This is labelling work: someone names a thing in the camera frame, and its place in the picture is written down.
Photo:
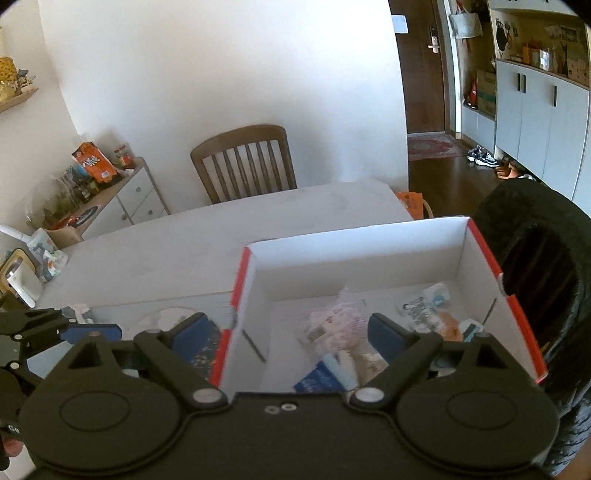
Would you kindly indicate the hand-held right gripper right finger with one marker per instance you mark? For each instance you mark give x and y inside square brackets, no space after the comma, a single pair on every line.
[390,337]

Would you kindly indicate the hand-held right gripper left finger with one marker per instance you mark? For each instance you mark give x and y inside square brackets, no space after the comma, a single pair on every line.
[194,337]

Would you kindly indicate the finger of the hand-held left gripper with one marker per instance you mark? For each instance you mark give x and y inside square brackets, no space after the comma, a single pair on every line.
[92,333]

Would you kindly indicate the white pouch packet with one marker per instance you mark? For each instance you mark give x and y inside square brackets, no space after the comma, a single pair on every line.
[420,309]

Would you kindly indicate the red cardboard box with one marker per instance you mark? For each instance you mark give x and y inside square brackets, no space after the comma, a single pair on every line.
[360,249]

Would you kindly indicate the white patterned desktop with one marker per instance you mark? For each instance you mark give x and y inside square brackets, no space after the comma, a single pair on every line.
[231,221]

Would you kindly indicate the person's left hand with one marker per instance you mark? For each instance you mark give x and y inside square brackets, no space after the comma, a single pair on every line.
[10,451]

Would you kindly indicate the white crumpled plastic bag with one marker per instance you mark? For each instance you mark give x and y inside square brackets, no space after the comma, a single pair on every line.
[57,265]

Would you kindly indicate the white blue printed carton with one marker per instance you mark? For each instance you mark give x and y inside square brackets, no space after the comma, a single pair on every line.
[40,251]

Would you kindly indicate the tan cardboard box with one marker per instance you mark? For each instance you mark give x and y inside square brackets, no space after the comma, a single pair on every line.
[67,236]

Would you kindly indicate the yellow tray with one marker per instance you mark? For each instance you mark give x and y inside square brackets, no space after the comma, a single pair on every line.
[25,256]

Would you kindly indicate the dark blue tray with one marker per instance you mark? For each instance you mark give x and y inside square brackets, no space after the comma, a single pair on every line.
[85,216]

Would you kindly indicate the white tube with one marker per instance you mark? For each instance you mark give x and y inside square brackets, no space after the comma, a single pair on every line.
[14,233]

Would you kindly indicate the orange stool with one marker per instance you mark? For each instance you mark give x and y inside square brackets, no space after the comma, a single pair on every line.
[413,203]

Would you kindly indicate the glass jar with plants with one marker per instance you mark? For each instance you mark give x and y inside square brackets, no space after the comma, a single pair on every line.
[46,203]

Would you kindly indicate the white wooden sideboard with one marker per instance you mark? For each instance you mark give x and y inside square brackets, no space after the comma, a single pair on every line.
[138,198]

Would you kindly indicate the orange snack bag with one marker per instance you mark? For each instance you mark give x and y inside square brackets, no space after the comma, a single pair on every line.
[94,164]

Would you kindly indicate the red-lid jar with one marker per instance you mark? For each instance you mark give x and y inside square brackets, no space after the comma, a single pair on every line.
[123,157]

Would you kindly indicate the black fuzzy chair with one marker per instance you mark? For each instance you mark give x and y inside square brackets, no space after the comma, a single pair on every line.
[531,207]

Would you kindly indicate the red patterned rug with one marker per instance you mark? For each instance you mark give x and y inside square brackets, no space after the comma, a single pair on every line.
[431,147]

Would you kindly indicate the pair of dark sneakers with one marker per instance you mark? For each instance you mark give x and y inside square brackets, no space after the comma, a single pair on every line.
[482,157]

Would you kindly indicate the brown slippers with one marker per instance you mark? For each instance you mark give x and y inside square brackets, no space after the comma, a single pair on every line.
[505,170]

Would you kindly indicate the brown wooden chair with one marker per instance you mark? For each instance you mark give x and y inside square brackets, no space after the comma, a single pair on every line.
[240,138]

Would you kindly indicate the small red object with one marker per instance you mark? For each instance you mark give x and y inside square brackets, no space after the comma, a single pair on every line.
[471,97]

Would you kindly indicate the dark wooden door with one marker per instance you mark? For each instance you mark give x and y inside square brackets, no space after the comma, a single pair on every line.
[420,83]

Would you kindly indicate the brown green cardboard box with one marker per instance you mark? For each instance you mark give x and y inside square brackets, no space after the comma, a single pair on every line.
[485,92]

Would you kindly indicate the yellow ornament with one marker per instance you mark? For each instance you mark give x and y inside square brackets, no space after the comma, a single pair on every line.
[7,76]

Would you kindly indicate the grey tote bag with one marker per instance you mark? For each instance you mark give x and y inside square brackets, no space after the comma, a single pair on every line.
[466,25]

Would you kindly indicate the wooden wall shelf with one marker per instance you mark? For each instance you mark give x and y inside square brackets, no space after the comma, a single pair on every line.
[18,99]

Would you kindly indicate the white wall cabinet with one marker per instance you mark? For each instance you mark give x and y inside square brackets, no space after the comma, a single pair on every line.
[535,106]

